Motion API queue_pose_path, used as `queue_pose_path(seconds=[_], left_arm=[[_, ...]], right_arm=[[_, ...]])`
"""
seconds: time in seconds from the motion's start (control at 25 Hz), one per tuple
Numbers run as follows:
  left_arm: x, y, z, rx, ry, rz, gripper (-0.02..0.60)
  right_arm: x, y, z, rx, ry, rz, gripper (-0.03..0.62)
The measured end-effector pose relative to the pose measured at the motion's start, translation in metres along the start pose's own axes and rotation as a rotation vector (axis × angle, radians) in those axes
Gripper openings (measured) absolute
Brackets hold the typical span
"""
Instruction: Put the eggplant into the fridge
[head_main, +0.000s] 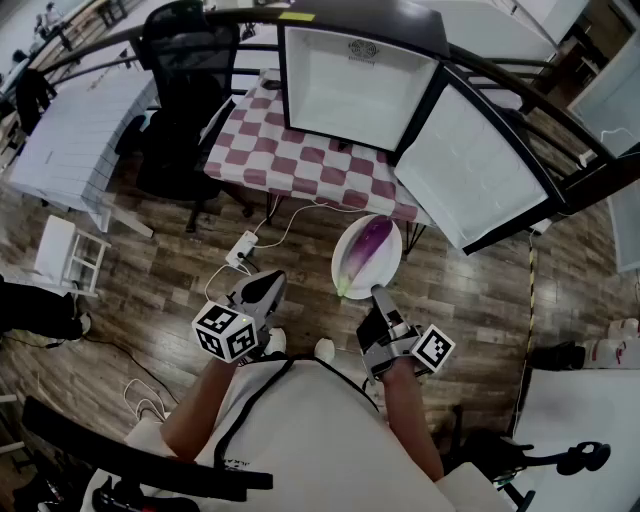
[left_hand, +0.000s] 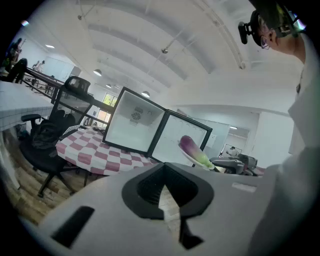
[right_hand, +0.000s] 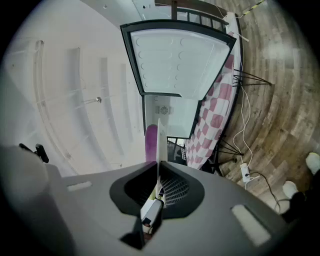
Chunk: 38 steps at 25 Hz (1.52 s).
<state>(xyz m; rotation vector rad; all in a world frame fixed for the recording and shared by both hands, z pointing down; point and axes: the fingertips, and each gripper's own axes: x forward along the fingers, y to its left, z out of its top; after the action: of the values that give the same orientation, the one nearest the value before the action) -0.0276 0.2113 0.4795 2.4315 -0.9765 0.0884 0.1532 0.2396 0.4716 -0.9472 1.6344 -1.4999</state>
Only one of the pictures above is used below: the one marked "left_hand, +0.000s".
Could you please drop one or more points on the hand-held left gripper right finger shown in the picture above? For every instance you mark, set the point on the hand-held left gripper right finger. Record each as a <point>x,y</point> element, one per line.
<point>225,212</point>

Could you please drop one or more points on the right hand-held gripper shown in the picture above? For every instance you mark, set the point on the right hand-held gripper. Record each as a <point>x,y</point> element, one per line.
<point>248,163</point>

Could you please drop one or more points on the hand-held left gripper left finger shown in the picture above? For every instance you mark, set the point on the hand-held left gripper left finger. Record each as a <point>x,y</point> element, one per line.
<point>112,197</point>

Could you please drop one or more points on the purple eggplant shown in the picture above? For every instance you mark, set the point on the purple eggplant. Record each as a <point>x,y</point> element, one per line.
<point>192,150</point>

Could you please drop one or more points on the black mini fridge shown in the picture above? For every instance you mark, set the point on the black mini fridge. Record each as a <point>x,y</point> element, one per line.
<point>135,130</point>

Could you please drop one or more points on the red white checkered tablecloth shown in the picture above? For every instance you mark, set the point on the red white checkered tablecloth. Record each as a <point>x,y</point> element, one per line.
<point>87,152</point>

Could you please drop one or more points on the white mesh basket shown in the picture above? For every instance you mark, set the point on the white mesh basket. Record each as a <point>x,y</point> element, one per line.
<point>73,130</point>

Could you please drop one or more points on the black mesh office chair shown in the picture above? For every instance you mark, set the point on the black mesh office chair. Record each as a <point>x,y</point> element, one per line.
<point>42,160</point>

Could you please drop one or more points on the black backpack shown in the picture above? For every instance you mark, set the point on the black backpack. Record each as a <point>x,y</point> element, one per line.
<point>47,135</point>

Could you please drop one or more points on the person's white shirt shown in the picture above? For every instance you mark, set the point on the person's white shirt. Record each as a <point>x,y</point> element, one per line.
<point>305,112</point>

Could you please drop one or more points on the bright window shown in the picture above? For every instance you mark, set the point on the bright window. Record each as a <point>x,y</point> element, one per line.
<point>110,100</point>

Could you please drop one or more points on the person's glasses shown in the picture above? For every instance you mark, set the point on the person's glasses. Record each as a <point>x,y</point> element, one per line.
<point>264,43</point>

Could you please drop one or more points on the ceiling sprinkler fixture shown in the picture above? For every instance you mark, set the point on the ceiling sprinkler fixture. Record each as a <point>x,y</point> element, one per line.
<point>164,51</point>

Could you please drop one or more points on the person's head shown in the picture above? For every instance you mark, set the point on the person's head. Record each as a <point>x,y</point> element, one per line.
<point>282,45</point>

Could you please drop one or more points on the white tiled partition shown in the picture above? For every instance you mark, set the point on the white tiled partition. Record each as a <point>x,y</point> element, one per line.
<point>20,100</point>

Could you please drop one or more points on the dark jacket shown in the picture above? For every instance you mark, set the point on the dark jacket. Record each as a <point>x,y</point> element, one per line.
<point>17,70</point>

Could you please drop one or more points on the rectangular ceiling light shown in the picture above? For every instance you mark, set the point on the rectangular ceiling light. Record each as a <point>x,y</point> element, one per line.
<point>49,46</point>

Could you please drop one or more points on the black head-mounted camera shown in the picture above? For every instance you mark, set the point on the black head-mounted camera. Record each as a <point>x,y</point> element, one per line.
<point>243,30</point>

